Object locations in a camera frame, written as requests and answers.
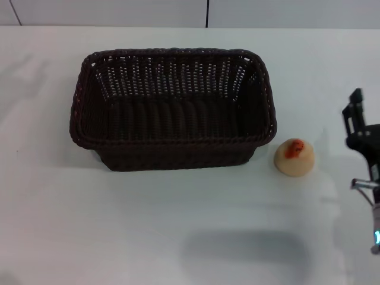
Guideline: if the cream steamed bun orange topping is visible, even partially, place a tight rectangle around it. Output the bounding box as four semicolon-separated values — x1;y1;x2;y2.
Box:
273;138;315;178

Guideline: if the dark brown woven basket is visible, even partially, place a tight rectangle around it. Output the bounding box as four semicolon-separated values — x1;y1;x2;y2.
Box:
69;47;278;172

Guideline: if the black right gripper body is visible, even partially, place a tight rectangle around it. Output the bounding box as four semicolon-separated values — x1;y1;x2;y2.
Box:
346;123;380;170

